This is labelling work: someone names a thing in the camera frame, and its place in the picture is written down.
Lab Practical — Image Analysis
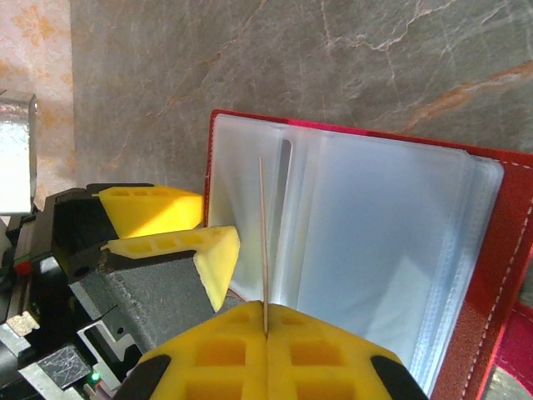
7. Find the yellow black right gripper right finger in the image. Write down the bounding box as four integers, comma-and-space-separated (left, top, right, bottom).
265, 302, 430, 400

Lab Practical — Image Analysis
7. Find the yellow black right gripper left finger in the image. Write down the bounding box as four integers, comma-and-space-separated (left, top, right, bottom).
112, 300, 267, 400

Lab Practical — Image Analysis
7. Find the thin wooden toothpick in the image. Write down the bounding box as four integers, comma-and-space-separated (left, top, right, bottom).
257, 156, 271, 338

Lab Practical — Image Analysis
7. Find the red card holder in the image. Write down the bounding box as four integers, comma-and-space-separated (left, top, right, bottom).
206, 108, 533, 400

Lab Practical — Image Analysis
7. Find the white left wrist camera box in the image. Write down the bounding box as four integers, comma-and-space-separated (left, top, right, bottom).
0, 92, 39, 217

